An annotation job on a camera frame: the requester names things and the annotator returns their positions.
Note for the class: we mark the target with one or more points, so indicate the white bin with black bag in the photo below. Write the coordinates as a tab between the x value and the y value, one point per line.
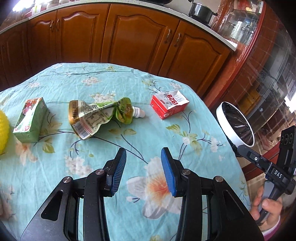
235	126

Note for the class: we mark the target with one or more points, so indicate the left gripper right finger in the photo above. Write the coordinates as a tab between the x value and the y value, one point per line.
172	169

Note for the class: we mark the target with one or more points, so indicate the green juice carton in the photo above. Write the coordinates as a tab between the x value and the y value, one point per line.
28	126

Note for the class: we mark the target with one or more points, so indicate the steel pot with lid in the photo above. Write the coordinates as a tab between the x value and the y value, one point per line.
200	12

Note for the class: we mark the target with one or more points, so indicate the person's right hand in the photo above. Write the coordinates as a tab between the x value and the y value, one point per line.
273	207

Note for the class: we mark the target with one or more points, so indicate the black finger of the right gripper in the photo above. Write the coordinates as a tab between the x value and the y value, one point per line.
255	158

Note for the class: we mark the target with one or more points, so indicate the red and white carton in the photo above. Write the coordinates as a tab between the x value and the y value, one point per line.
166	104

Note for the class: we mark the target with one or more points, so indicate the yellow foam fruit net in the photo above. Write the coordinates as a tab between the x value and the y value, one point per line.
4	131

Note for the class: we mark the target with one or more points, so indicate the wooden lower cabinets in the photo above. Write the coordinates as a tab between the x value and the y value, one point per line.
140	38

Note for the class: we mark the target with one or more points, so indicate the green spout pouch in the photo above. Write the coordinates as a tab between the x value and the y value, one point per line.
86	119

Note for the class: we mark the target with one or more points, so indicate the white countertop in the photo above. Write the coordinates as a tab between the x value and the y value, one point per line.
233	46

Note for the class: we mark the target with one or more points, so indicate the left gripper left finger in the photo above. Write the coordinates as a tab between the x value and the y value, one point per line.
114	170

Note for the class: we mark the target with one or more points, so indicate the glass display cabinet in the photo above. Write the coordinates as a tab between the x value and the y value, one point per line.
259	77

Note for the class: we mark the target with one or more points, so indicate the teal floral tablecloth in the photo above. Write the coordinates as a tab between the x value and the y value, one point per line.
143	208

